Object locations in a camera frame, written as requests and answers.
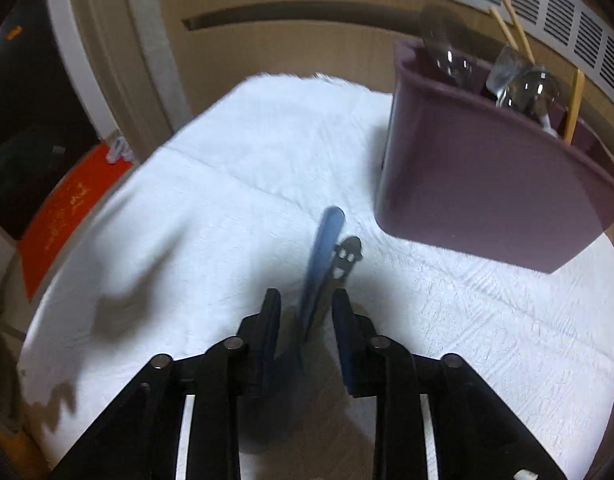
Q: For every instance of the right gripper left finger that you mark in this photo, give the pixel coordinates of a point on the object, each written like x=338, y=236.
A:
x=137, y=436

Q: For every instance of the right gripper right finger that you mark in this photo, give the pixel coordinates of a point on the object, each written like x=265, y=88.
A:
x=476, y=435

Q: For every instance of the blue plastic rice spoon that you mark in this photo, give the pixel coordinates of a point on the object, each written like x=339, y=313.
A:
x=281, y=404

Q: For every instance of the steel spoon black loop handle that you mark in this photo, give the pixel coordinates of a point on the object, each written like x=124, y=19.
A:
x=509, y=64

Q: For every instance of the wooden spoon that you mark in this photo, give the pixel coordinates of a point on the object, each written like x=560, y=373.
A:
x=575, y=102

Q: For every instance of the black handled brown spoon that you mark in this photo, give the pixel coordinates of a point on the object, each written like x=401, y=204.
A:
x=449, y=42

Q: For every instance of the wooden chopstick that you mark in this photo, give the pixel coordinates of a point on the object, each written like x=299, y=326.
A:
x=525, y=46
x=511, y=41

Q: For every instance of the black smiley handle spoon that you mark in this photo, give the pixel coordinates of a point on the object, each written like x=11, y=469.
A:
x=346, y=255

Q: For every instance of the long black handled spoon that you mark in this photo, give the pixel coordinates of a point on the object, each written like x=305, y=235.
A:
x=532, y=93

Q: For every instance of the white textured table cloth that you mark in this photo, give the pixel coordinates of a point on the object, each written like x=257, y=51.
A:
x=229, y=207

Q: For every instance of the red floor mat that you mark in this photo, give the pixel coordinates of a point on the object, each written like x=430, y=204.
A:
x=64, y=209

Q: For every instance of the purple plastic utensil holder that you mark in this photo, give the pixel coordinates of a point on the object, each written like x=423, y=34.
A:
x=463, y=174

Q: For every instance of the grey slippers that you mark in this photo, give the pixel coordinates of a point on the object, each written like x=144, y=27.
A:
x=119, y=149

